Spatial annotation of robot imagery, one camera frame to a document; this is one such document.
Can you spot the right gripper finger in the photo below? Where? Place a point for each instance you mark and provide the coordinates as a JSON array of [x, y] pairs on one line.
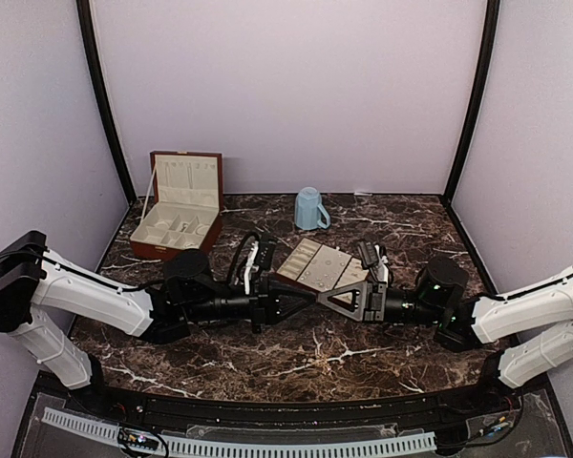
[[351, 310], [350, 294]]

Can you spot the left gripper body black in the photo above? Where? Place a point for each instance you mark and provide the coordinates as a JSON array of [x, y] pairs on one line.
[[261, 304]]

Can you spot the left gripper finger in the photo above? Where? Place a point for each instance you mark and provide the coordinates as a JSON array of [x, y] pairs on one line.
[[281, 292], [278, 311]]

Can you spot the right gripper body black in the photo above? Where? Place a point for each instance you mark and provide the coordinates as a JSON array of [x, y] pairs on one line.
[[375, 303]]

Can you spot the brown jewelry tray cream lining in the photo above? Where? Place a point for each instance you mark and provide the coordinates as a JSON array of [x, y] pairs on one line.
[[320, 267]]

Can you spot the brown jewelry box cream lining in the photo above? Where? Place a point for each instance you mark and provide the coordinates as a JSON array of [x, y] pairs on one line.
[[182, 206]]

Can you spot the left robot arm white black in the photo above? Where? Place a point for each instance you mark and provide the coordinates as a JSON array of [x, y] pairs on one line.
[[34, 278]]

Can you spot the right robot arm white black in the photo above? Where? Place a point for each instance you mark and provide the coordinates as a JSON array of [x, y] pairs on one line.
[[462, 324]]

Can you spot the light blue mug upside down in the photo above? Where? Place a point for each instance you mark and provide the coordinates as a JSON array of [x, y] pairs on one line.
[[310, 213]]

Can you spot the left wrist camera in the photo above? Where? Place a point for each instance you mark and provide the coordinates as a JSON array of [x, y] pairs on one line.
[[254, 255]]

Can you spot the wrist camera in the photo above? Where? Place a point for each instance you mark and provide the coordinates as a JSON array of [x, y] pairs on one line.
[[254, 255], [374, 259]]

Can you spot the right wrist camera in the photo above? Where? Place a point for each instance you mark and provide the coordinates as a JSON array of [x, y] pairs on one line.
[[374, 259]]

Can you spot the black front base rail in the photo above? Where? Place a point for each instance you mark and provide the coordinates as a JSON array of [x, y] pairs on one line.
[[446, 410]]

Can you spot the white slotted cable duct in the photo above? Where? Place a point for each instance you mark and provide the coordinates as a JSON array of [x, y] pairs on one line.
[[137, 442]]

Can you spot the right black frame post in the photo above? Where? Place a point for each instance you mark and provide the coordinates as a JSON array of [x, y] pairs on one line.
[[487, 42]]

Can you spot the black frame post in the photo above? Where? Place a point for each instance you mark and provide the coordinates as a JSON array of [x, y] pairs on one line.
[[88, 35], [487, 42]]

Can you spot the left black frame post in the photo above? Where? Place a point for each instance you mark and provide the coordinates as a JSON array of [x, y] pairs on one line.
[[88, 35]]

